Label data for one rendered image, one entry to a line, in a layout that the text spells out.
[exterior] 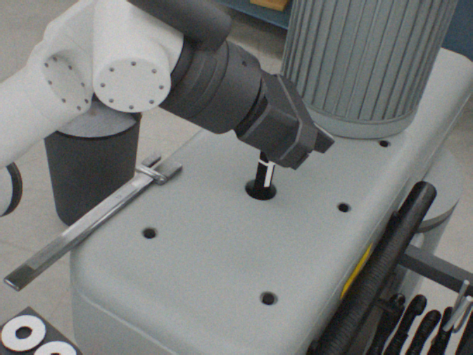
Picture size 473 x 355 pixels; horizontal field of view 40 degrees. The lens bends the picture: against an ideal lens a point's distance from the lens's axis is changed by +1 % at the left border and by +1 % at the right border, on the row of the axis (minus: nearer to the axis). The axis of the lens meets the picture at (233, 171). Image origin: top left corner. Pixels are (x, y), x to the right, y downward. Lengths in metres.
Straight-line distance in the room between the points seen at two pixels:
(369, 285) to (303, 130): 0.24
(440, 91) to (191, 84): 0.78
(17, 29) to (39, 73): 4.37
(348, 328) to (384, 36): 0.34
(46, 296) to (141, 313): 2.45
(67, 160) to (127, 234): 2.34
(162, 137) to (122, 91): 3.36
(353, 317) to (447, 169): 0.74
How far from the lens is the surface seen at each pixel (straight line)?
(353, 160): 0.84
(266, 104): 0.63
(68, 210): 3.28
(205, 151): 0.80
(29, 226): 3.39
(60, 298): 3.07
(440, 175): 1.43
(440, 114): 1.26
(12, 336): 1.53
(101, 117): 3.20
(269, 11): 4.97
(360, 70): 0.81
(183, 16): 0.58
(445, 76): 1.36
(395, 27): 0.80
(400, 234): 0.88
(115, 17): 0.58
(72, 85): 0.65
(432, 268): 1.11
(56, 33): 0.64
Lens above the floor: 2.39
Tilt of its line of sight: 40 degrees down
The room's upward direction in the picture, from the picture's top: 9 degrees clockwise
